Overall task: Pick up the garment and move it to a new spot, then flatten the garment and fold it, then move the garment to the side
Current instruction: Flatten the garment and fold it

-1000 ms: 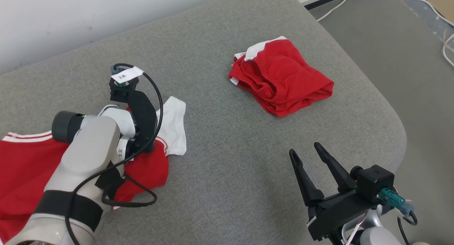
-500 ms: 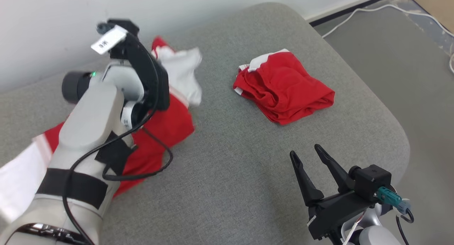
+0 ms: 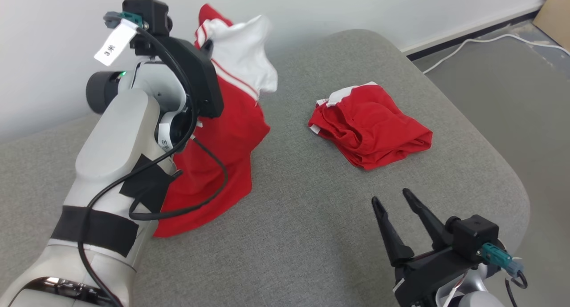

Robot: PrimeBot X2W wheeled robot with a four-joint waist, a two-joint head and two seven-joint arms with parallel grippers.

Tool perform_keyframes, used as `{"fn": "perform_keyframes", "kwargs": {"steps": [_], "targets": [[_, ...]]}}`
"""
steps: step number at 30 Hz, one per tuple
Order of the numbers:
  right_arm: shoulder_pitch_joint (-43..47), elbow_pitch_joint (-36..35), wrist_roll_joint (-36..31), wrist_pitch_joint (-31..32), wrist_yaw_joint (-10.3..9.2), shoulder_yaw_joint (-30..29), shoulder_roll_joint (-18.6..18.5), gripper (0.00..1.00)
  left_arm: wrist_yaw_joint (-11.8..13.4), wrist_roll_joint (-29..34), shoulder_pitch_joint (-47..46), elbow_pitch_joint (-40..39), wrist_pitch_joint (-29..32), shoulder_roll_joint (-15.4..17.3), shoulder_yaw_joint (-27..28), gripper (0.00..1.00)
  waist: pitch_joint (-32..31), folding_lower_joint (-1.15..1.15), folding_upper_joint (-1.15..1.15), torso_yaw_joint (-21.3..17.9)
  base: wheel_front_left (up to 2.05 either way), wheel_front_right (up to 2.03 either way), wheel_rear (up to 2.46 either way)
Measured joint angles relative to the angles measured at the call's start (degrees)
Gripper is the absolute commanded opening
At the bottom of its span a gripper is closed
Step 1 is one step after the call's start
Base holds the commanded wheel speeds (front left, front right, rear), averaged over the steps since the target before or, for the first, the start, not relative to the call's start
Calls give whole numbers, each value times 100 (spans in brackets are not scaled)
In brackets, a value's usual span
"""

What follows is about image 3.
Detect white wall baseboard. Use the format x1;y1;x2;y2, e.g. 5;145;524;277
401;2;555;55

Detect white floor cable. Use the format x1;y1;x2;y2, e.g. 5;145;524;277
421;33;570;75

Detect teal cable connector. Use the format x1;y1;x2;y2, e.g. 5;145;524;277
104;11;144;28
480;242;524;276

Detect teal right cable connector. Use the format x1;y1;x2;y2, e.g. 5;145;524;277
480;242;524;276

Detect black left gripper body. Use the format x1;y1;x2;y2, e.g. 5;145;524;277
154;35;224;119

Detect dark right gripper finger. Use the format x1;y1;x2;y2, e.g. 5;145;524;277
371;197;415;267
402;188;455;250

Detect large white cable label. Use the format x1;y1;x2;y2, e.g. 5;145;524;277
94;19;138;66

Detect grey fabric sofa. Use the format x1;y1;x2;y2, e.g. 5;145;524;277
0;29;530;307

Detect red shorts with white trim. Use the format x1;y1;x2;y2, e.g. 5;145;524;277
308;81;433;170

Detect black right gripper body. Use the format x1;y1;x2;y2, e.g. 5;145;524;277
392;242;484;307

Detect red shirt with white sleeves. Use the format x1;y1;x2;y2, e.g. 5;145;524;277
153;4;279;238

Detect brown cardboard sheet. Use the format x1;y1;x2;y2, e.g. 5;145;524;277
532;0;570;39

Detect teal left cable connector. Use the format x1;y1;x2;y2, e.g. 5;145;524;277
104;11;144;28

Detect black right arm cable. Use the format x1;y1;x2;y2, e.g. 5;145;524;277
505;271;529;307

